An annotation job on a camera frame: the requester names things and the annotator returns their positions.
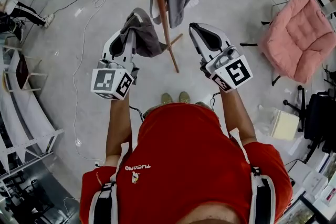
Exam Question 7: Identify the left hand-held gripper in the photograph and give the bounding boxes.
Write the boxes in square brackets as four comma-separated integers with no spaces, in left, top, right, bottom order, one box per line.
[90,28,140,101]

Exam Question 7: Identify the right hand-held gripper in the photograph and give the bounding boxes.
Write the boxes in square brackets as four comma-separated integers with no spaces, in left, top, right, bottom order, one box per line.
[188,22,255,93]

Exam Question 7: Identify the grey garment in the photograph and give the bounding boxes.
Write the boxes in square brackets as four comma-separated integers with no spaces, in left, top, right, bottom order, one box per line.
[120,7,169,58]

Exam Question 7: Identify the wooden coat rack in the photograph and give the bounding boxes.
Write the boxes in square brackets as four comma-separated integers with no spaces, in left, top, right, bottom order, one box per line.
[134,0,188,73]

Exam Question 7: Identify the person's left forearm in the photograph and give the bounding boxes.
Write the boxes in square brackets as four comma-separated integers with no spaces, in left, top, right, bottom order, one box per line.
[106,98,133,158]

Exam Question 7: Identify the person's right forearm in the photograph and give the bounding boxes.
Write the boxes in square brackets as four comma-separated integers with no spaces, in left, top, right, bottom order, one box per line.
[219,89,257,145]

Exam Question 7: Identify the person's right olive shoe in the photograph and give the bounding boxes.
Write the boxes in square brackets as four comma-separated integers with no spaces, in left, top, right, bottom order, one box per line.
[178,91,191,103]

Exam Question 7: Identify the person's olive shoe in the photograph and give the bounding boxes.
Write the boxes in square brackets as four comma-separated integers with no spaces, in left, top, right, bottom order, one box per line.
[178,91,191,103]
[161,92,174,105]

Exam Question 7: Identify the person's olive trousers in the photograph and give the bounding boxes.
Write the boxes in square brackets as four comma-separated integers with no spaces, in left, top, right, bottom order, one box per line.
[143,101,212,119]

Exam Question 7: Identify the person's left olive shoe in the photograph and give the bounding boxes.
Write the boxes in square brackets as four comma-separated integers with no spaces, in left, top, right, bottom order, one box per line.
[161,92,174,105]

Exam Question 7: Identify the pink padded armchair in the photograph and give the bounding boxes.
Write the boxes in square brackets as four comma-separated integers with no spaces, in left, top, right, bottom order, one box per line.
[240,0,336,87]

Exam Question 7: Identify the wooden chair dark red seat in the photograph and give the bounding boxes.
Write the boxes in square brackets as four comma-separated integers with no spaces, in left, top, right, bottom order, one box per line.
[2,54,49,92]

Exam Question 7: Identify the person's red shirt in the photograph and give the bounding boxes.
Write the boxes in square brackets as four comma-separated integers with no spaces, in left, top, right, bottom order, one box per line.
[79,102,294,224]

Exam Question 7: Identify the cream flat box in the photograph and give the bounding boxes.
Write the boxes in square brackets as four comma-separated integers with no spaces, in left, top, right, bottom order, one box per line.
[270,109,300,142]

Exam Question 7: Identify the black office chair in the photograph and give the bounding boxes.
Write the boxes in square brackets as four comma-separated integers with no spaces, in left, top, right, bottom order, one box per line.
[282,85,332,141]
[321,88,336,154]

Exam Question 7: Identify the white cardboard box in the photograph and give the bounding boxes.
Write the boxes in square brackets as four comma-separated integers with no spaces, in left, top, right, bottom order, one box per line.
[288,160,313,184]

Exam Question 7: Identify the thin black cable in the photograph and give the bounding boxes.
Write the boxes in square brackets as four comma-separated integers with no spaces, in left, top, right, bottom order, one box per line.
[209,91,222,110]
[129,105,145,122]

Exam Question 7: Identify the long white cable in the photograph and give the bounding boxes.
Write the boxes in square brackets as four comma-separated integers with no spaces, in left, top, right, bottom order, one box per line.
[72,0,127,166]

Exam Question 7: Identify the white metal shelf frame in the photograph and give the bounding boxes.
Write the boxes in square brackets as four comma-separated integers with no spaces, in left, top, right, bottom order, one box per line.
[0,81,65,179]

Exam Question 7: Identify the person's left shoulder strap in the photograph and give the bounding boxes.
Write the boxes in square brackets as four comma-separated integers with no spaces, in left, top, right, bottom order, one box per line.
[88,142,130,224]

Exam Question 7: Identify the person's shoulder strap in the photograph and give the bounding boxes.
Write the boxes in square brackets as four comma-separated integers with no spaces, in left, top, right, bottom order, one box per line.
[88,142,130,224]
[228,127,276,224]

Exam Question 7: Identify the person's right shoulder strap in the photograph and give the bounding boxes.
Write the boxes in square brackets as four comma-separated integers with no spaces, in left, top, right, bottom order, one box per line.
[228,127,276,224]

